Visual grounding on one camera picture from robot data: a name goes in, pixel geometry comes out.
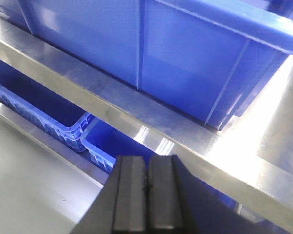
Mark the blue bin lower left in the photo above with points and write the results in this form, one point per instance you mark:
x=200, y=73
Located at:
x=60, y=118

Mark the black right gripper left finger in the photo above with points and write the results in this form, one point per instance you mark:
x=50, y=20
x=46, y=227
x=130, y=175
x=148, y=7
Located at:
x=120, y=207

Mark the blue bin on upper shelf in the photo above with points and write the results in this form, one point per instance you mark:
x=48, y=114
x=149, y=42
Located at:
x=207, y=58

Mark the blue bin lower middle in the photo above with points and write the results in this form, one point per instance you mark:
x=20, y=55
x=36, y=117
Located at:
x=105, y=144

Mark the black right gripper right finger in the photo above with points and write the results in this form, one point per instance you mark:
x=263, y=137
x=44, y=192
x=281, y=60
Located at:
x=180, y=203

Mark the grey bin shelving rack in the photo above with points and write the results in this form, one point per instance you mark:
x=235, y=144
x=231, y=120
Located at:
x=244, y=177

